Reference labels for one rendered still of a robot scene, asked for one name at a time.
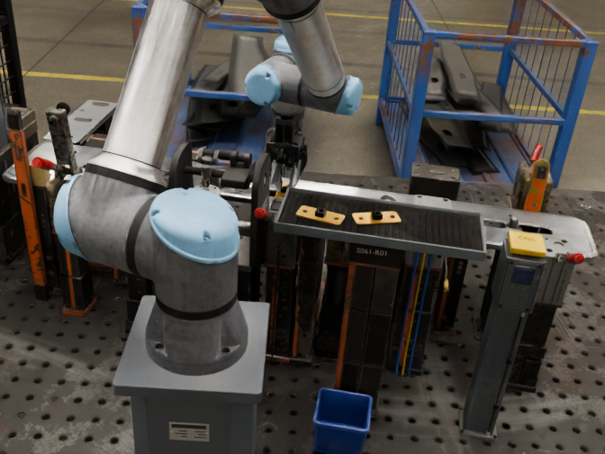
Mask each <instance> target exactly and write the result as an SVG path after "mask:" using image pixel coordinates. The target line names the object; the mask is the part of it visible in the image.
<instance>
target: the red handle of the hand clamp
mask: <svg viewBox="0 0 605 454"><path fill-rule="evenodd" d="M32 164H33V166H34V167H36V168H41V169H44V170H48V171H50V170H54V171H58V172H60V173H63V174H66V175H71V173H70V168H69V167H64V166H61V165H58V164H55V163H53V162H52V161H51V160H48V159H43V158H40V157H36V158H34V159H33V161H32Z"/></svg>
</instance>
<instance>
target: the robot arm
mask: <svg viewBox="0 0 605 454"><path fill-rule="evenodd" d="M257 1H259V2H260V3H262V4H263V6H264V7H265V9H266V11H267V12H268V13H269V14H270V15H271V16H273V17H274V18H276V19H277V21H278V23H279V25H280V28H281V30H282V32H283V34H284V36H281V37H278V38H277V39H276V40H275V46H274V48H273V52H274V55H273V56H272V57H270V58H269V59H267V60H266V61H264V62H263V63H261V64H258V65H256V66H255V67H254V68H253V69H252V70H251V71H250V72H249V73H248V74H247V76H246V79H245V84H244V85H245V90H246V93H247V95H248V97H249V99H250V100H251V101H252V102H254V103H255V104H258V105H270V104H271V107H272V115H273V116H274V117H275V132H272V133H271V135H270V137H269V139H268V141H267V143H266V153H269V155H270V167H271V168H270V171H271V176H272V177H271V184H272V185H273V184H275V187H276V188H277V190H278V191H279V192H281V190H282V185H283V180H282V175H283V172H282V167H283V165H284V164H285V166H286V167H288V168H290V169H291V175H290V176H289V178H290V182H289V185H288V186H289V187H296V185H297V183H298V181H299V179H300V177H301V174H302V172H303V170H304V168H305V166H306V163H307V160H308V151H307V147H308V145H304V141H305V137H304V136H303V133H302V132H301V130H302V126H303V121H302V118H303V117H304V113H305V108H306V107H308V108H311V109H316V110H320V111H324V112H328V113H333V114H341V115H346V116H351V115H353V114H354V113H355V112H356V111H357V109H358V107H359V105H360V101H361V97H362V91H363V86H362V82H361V80H360V79H359V78H357V77H351V76H350V75H348V76H346V75H345V72H344V69H343V67H342V63H341V60H340V57H339V53H338V50H337V47H336V44H335V41H334V39H333V36H332V32H331V29H330V25H329V22H328V19H327V16H326V14H325V11H324V8H323V5H322V1H321V0H257ZM223 2H224V0H149V5H148V9H147V12H146V14H145V17H144V20H143V23H142V26H141V29H140V34H139V37H138V40H137V43H136V46H135V49H134V52H133V54H132V58H131V63H130V65H129V68H128V72H127V75H126V78H125V80H124V83H123V86H122V91H121V94H120V97H119V100H118V104H117V106H116V109H115V112H114V115H113V120H112V123H111V126H110V129H109V132H108V135H107V138H106V141H105V144H104V148H103V152H102V153H101V154H100V155H99V156H96V157H94V158H92V159H90V160H88V161H87V163H86V168H85V172H84V174H78V175H74V176H73V177H71V178H69V179H68V180H67V183H66V184H64V185H63V186H62V187H61V189H60V190H59V193H58V196H57V199H56V203H55V206H54V227H55V232H56V234H57V235H58V236H59V242H60V243H61V245H62V246H63V247H64V248H65V249H66V250H67V251H69V252H71V253H73V254H75V255H78V256H79V257H82V258H84V259H85V260H87V261H89V262H93V263H100V264H103V265H106V266H108V267H111V268H117V269H119V270H122V271H125V272H128V273H131V274H133V275H136V276H140V277H145V278H147V279H150V280H152V281H154V283H155V293H156V301H155V303H154V306H153V309H152V312H151V314H150V317H149V321H148V324H147V327H146V332H145V338H146V349H147V352H148V354H149V356H150V358H151V359H152V360H153V361H154V362H155V363H156V364H157V365H158V366H160V367H161V368H163V369H165V370H167V371H170V372H173V373H176V374H179V375H185V376H204V375H210V374H213V373H217V372H220V371H223V370H224V369H226V368H229V367H231V366H232V365H234V364H235V363H236V362H237V361H239V360H240V359H241V357H242V356H243V355H244V353H245V351H246V349H247V346H248V324H247V321H246V318H245V316H244V313H243V312H242V309H241V307H240V304H239V300H238V262H239V245H240V237H239V226H238V218H237V215H236V214H235V212H234V210H233V208H232V207H231V206H230V204H229V203H228V202H226V201H225V200H224V199H222V198H221V197H219V196H218V195H216V194H214V193H211V192H208V191H205V190H202V189H197V188H188V190H184V189H183V188H174V189H170V190H167V191H166V188H167V184H166V182H165V180H164V178H163V177H162V176H161V172H160V170H161V168H162V164H163V161H164V158H165V156H166V153H167V147H168V144H169V142H170V138H171V135H172V132H173V130H174V126H175V123H176V118H177V115H178V112H179V109H180V106H181V104H182V100H183V97H184V94H185V89H186V86H187V83H188V80H189V77H190V74H191V71H192V68H193V64H194V60H195V57H196V54H197V51H198V48H199V45H200V42H201V38H202V36H203V31H204V27H205V25H206V22H207V19H208V18H209V17H210V16H213V15H215V14H217V13H219V12H220V11H221V8H222V5H223Z"/></svg>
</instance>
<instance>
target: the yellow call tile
mask: <svg viewBox="0 0 605 454"><path fill-rule="evenodd" d="M508 239H509V244H510V253H515V254H521V255H528V256H534V257H541V258H544V257H545V256H546V248H545V244H544V240H543V236H542V235H537V234H531V233H525V232H512V231H509V233H508Z"/></svg>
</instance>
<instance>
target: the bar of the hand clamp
mask: <svg viewBox="0 0 605 454"><path fill-rule="evenodd" d="M69 113H70V107H69V105H68V104H66V103H64V102H60V103H58V104H57V110H53V107H50V108H49V109H48V110H47V111H46V117H47V121H48V125H49V129H50V137H51V140H52V145H53V149H54V153H55V157H56V161H57V164H58V165H61V166H64V167H65V166H66V165H69V168H70V173H71V176H72V177H73V176H74V170H75V167H76V166H77V161H76V156H75V152H74V147H73V142H72V138H71V133H70V129H69V124H68V114H69ZM66 176H67V175H66V174H63V173H60V172H59V177H60V179H61V180H64V178H65V177H66Z"/></svg>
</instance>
